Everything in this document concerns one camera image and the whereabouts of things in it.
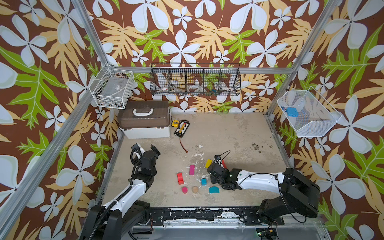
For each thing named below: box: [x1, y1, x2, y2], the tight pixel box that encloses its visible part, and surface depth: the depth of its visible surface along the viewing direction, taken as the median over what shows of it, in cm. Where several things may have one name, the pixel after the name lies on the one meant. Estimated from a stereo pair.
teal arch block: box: [208, 186, 220, 194], surface depth 84 cm
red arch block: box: [177, 172, 184, 185], surface depth 88 cm
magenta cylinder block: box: [182, 186, 189, 194], surface depth 84 cm
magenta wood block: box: [189, 164, 196, 176], surface depth 93 cm
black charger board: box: [174, 121, 190, 138], surface depth 110 cm
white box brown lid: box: [117, 101, 171, 139], surface depth 97 cm
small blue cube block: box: [200, 178, 208, 186], surface depth 86 cm
